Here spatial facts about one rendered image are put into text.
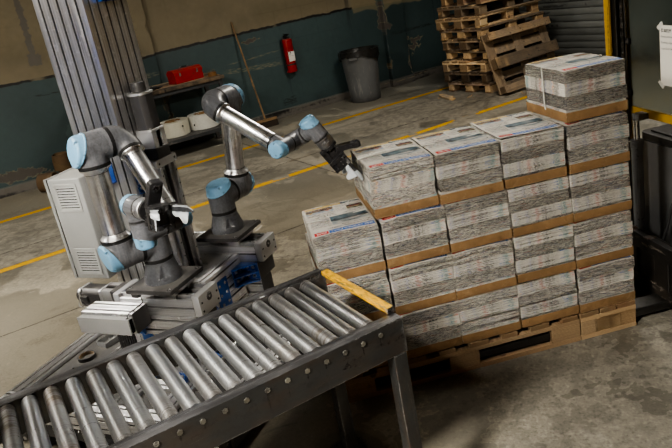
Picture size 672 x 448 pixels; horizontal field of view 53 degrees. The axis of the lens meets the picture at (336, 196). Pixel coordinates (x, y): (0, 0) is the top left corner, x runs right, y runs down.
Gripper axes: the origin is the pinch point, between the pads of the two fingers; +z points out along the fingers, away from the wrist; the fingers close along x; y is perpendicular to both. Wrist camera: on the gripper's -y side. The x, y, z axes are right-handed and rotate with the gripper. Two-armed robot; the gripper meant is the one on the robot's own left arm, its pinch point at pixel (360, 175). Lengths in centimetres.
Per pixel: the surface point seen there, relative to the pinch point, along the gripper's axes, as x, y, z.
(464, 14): -591, -244, 131
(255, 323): 76, 59, -11
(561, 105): 13, -85, 32
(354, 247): 19.0, 22.0, 16.1
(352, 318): 87, 32, 5
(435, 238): 18.2, -6.4, 38.2
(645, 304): 14, -63, 141
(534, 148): 18, -64, 37
